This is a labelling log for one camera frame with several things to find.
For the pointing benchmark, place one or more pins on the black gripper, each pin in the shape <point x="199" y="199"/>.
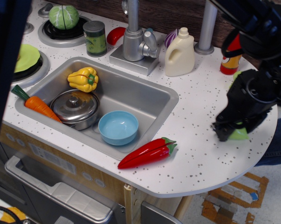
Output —
<point x="249" y="101"/>

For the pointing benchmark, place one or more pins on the green toy pear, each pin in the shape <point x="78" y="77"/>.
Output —
<point x="239" y="134"/>

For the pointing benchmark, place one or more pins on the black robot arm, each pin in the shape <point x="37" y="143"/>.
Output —
<point x="257" y="33"/>

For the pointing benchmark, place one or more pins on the light blue plastic bowl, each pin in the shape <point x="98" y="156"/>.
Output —
<point x="118" y="127"/>

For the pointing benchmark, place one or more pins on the green toy broccoli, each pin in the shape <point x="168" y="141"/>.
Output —
<point x="235" y="75"/>

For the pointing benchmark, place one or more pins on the red toy ketchup bottle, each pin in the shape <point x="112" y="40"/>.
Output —
<point x="229" y="65"/>

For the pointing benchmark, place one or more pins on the red toy chili pepper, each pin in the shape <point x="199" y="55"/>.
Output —
<point x="154" y="151"/>

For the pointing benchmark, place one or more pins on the silver toy sink basin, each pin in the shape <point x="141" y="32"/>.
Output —
<point x="149" y="102"/>

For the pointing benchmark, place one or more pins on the cream toy detergent bottle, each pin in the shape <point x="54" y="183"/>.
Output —
<point x="180" y="54"/>

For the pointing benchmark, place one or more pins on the purple toy onion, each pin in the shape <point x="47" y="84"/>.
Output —
<point x="170" y="37"/>

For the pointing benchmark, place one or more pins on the silver toy faucet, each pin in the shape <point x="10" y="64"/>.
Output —
<point x="139" y="51"/>

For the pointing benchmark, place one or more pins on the yellow toy bell pepper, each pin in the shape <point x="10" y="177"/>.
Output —
<point x="85" y="79"/>

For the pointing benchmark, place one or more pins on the steel pot with lid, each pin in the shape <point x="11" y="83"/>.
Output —
<point x="76" y="109"/>

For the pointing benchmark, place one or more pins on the green toy food can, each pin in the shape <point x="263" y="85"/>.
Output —
<point x="94" y="33"/>

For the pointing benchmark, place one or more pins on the rear right stove burner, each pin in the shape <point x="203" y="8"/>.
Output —
<point x="53" y="37"/>

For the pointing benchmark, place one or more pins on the stove burner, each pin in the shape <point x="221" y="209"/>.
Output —
<point x="36" y="76"/>
<point x="53" y="37"/>

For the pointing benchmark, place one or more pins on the orange toy carrot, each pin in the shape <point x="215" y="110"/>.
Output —
<point x="34" y="103"/>

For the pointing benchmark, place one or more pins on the green toy cabbage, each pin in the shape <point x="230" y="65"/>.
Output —
<point x="63" y="17"/>

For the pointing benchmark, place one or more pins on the front stove burner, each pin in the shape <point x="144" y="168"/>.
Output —
<point x="36" y="76"/>

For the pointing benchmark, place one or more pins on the grey stove knob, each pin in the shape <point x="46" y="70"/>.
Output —
<point x="44" y="11"/>
<point x="28" y="28"/>

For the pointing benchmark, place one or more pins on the grey metal post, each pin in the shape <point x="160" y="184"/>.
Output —
<point x="204" y="45"/>

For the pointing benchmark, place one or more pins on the toy oven door handle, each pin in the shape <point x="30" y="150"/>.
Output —
<point x="60" y="203"/>

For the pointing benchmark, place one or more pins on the dark blue foreground post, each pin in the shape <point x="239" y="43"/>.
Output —
<point x="13" y="17"/>

